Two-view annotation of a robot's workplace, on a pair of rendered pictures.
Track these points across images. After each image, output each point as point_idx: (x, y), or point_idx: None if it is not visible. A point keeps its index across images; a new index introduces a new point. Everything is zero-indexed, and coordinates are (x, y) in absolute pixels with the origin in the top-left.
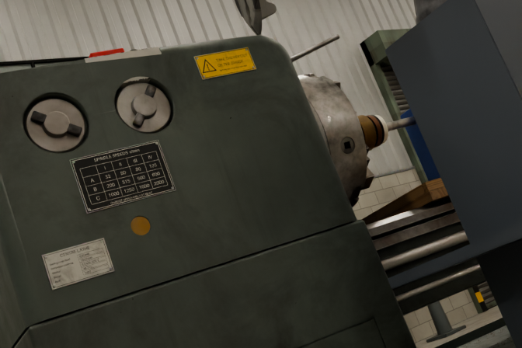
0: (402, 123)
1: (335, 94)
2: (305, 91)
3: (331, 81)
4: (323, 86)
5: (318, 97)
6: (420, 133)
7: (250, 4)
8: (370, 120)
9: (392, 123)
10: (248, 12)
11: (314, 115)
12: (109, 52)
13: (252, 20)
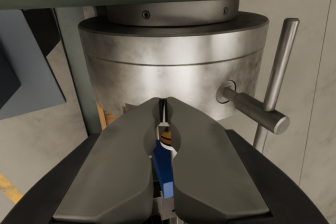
0: (170, 160)
1: (96, 93)
2: (96, 64)
3: (110, 111)
4: (103, 94)
5: (91, 69)
6: (169, 162)
7: (116, 153)
8: (163, 137)
9: (171, 154)
10: (180, 143)
11: (81, 44)
12: None
13: (148, 109)
